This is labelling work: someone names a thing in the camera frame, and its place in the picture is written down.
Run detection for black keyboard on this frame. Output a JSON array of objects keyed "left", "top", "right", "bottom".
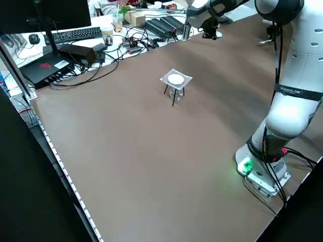
[{"left": 43, "top": 26, "right": 103, "bottom": 45}]

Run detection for cardboard box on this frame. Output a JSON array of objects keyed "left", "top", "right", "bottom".
[{"left": 124, "top": 10, "right": 147, "bottom": 28}]

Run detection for clear glass burner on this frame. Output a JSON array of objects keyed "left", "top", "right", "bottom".
[{"left": 168, "top": 88, "right": 183, "bottom": 103}]

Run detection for drink cup with straw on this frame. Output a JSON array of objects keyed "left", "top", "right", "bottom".
[{"left": 111, "top": 4, "right": 125, "bottom": 33}]

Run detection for aluminium frame post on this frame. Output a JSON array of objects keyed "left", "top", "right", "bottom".
[{"left": 0, "top": 37, "right": 37, "bottom": 100}]

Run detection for aluminium profile post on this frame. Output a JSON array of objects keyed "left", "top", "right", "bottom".
[{"left": 182, "top": 21, "right": 194, "bottom": 41}]

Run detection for black foot cables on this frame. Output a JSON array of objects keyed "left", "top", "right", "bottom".
[{"left": 243, "top": 148, "right": 317, "bottom": 218}]

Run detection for black ribbed stand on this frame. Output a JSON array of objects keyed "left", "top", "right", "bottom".
[{"left": 144, "top": 15, "right": 186, "bottom": 35}]

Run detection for aluminium table edge rail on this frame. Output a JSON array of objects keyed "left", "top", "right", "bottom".
[{"left": 24, "top": 97, "right": 104, "bottom": 242}]

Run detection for person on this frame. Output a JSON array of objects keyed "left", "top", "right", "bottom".
[{"left": 95, "top": 0, "right": 142, "bottom": 16}]

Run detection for black computer monitor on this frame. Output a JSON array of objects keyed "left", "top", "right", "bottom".
[{"left": 0, "top": 0, "right": 92, "bottom": 35}]

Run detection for power strip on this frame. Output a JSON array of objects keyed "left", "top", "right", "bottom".
[{"left": 120, "top": 36, "right": 142, "bottom": 54}]

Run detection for black tripod stand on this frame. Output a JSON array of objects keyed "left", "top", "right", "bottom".
[{"left": 162, "top": 85, "right": 187, "bottom": 107}]

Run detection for black desk cables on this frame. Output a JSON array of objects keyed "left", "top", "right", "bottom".
[{"left": 49, "top": 25, "right": 183, "bottom": 88}]

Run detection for black box red logo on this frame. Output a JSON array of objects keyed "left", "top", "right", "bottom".
[{"left": 18, "top": 51, "right": 76, "bottom": 91}]

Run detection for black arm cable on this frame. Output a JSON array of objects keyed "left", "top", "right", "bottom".
[{"left": 262, "top": 19, "right": 283, "bottom": 162}]

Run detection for black monitor stand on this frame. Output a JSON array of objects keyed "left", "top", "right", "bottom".
[{"left": 35, "top": 25, "right": 60, "bottom": 57}]

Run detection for black power adapter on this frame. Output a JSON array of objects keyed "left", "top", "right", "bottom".
[{"left": 92, "top": 42, "right": 109, "bottom": 64}]

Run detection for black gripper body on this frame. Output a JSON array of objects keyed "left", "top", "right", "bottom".
[
  {"left": 201, "top": 17, "right": 220, "bottom": 33},
  {"left": 266, "top": 22, "right": 278, "bottom": 36}
]

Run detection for dark brown box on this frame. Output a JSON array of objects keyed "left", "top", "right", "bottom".
[{"left": 58, "top": 43, "right": 97, "bottom": 66}]

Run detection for printed paper cup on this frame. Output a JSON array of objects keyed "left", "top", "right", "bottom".
[{"left": 101, "top": 27, "right": 115, "bottom": 46}]

